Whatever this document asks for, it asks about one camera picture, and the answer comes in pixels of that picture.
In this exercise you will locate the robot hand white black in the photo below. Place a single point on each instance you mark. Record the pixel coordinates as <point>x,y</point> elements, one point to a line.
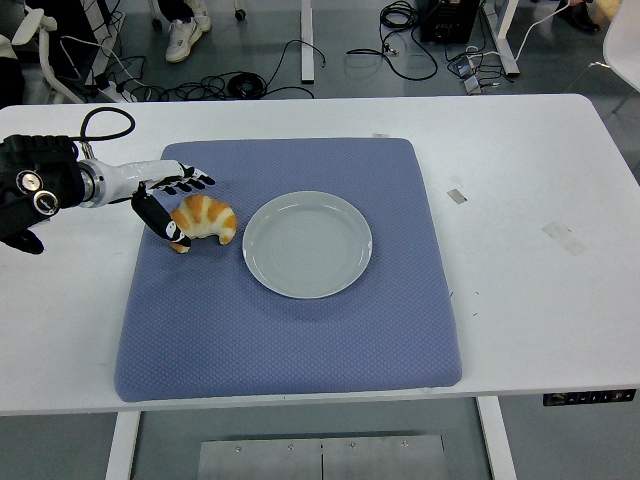
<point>130,175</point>

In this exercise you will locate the croissant bread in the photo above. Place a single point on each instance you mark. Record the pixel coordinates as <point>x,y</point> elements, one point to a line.
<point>210,215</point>

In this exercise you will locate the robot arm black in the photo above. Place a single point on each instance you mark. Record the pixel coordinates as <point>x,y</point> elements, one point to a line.
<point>45,165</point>

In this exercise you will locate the grey round plate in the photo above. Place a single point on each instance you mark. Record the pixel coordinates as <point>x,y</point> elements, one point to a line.
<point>305,250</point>

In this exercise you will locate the grey metal plate with screws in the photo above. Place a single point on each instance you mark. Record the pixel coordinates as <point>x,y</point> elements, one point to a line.
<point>260,460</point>

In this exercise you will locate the white power strip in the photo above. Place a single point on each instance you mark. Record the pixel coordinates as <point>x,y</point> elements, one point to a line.
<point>117,92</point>

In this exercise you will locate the person's white shoe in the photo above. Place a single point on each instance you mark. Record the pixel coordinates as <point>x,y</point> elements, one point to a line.
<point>182,40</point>
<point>203,20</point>

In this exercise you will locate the white office chair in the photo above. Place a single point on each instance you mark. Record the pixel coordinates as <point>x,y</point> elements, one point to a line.
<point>30,25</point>

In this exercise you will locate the blue quilted mat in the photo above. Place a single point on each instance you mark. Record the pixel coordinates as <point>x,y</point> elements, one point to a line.
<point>225,340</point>

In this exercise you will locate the white table leg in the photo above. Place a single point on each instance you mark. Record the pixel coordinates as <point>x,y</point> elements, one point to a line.
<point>497,440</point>
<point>121,445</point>

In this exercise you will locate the small grey tape piece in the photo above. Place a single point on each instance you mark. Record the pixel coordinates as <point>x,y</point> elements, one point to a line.
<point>456,195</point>

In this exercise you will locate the grey power adapter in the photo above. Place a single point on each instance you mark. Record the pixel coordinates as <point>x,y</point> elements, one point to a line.
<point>465,66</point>

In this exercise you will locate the black equipment box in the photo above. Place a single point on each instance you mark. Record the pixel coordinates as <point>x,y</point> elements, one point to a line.
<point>447,20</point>

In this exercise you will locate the grey floor box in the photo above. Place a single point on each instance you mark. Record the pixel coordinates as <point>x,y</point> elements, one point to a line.
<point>472,85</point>

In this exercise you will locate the large grey tape piece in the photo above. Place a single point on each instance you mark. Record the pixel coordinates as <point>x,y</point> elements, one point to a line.
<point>563,237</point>

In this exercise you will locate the person's dark shoe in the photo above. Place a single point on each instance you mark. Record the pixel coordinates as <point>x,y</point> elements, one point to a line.
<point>577,17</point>

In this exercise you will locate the black table control panel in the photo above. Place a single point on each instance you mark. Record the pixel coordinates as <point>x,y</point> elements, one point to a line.
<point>585,398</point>

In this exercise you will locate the white shell chair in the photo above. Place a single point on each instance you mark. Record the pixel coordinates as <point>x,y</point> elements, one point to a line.
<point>622,45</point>

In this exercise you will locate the white desk leg post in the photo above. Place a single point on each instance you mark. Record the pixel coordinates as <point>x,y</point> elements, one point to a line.
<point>504,40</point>
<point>306,40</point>

